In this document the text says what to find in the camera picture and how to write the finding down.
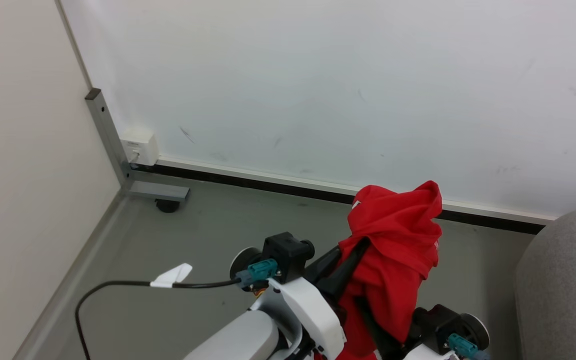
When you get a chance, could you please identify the red clothing with white print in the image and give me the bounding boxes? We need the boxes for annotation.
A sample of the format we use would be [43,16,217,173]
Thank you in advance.
[314,180,443,360]

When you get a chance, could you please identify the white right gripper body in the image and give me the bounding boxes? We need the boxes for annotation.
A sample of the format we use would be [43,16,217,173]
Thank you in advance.
[402,343,461,360]

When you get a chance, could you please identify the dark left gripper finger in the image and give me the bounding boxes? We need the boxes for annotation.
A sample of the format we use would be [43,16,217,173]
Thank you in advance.
[304,246,343,287]
[317,238,371,315]

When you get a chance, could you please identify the black cable with teal plug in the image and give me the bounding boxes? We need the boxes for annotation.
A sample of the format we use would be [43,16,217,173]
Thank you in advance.
[446,333,492,360]

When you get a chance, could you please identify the white and black baseboard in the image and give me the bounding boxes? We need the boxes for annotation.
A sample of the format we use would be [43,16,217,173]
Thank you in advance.
[129,156,558,236]

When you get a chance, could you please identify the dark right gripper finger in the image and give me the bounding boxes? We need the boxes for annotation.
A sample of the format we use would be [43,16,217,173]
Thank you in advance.
[355,296,411,360]

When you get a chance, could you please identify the black cable with white tag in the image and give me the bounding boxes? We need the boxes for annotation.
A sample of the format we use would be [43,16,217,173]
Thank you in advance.
[75,258,279,360]

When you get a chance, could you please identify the white wall socket box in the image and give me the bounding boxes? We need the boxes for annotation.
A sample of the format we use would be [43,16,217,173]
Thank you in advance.
[119,128,160,167]

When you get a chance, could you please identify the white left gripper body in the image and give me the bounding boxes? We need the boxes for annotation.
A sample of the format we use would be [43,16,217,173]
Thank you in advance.
[249,276,347,360]

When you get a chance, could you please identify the grey metal frame leg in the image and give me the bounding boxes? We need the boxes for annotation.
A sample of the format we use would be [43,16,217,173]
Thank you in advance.
[85,88,190,202]

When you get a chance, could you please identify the grey fabric sofa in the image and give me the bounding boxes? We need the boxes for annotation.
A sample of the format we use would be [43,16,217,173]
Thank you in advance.
[514,207,576,360]

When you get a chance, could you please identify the black caster wheel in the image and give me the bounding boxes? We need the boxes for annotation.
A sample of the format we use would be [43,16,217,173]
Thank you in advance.
[155,198,181,214]

